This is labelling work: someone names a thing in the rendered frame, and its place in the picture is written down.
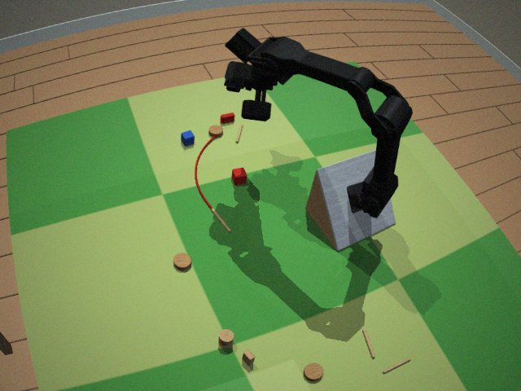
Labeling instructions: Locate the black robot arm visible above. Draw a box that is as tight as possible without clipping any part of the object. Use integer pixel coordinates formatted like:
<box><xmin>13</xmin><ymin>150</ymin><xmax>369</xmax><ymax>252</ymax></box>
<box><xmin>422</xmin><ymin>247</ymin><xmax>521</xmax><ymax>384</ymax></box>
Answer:
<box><xmin>224</xmin><ymin>28</ymin><xmax>413</xmax><ymax>218</ymax></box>

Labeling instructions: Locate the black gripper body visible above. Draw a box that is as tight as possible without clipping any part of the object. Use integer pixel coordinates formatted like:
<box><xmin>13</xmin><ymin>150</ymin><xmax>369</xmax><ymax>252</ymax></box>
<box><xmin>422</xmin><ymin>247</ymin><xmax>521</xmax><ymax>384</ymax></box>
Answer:
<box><xmin>242</xmin><ymin>65</ymin><xmax>278</xmax><ymax>121</ymax></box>

